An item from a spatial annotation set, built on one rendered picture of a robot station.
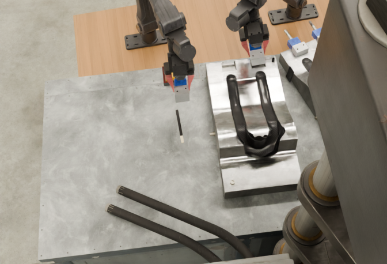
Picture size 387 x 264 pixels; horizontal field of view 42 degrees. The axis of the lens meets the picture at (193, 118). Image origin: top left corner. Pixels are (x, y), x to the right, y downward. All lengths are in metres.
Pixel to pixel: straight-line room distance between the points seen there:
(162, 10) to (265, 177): 0.64
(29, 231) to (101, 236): 1.00
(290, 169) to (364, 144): 1.18
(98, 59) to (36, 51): 1.20
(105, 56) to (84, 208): 0.64
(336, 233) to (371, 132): 0.45
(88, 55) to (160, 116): 0.42
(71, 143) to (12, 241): 0.94
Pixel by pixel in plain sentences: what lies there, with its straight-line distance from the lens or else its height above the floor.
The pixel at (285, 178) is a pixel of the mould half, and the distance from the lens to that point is 1.72.
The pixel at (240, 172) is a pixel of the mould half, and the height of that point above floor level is 0.86.
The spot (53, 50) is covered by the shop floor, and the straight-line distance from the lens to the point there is 3.21.
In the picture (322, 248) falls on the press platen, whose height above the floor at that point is 1.29.
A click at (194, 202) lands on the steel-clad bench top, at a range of 1.74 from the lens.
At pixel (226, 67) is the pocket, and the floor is 0.86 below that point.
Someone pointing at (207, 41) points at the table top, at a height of 0.80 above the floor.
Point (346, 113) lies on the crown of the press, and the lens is 0.60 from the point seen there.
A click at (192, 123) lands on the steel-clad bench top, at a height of 0.80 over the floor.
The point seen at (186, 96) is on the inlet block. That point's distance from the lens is 1.76.
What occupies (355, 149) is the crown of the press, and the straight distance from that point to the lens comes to 0.59.
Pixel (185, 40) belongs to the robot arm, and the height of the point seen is 1.19.
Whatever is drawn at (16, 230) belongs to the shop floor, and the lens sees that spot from 2.73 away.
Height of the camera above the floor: 2.43
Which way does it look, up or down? 60 degrees down
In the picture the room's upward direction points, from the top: 4 degrees counter-clockwise
